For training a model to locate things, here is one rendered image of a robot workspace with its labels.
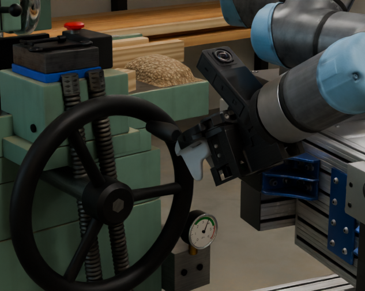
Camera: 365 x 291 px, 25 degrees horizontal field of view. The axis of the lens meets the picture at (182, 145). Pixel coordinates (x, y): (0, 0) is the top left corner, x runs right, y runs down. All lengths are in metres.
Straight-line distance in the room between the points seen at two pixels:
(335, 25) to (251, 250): 2.06
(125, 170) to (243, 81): 0.42
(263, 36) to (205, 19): 3.07
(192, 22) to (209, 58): 3.01
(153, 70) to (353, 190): 0.39
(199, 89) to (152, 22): 2.51
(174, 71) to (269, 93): 0.51
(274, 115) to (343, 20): 0.14
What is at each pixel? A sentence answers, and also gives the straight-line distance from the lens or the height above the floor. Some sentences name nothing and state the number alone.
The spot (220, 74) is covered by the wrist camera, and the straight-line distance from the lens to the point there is 1.00.
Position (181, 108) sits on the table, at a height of 0.86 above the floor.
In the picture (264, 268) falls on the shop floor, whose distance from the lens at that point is 2.85.
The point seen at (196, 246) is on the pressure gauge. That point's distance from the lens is 1.42.
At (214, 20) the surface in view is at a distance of 4.10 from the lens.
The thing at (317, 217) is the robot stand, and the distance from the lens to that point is 1.79.
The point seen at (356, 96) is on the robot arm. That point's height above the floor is 1.02.
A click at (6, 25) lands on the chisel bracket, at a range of 1.34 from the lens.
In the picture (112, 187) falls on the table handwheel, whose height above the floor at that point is 0.84.
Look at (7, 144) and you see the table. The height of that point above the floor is 0.86.
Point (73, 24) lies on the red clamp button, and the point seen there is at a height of 1.02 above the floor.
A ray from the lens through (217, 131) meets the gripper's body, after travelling 1.00.
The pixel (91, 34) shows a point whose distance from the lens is 1.24.
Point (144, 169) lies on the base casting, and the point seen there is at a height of 0.77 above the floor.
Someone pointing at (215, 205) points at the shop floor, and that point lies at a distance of 3.38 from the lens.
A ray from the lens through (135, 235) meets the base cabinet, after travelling 1.42.
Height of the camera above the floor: 1.21
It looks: 17 degrees down
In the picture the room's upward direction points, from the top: straight up
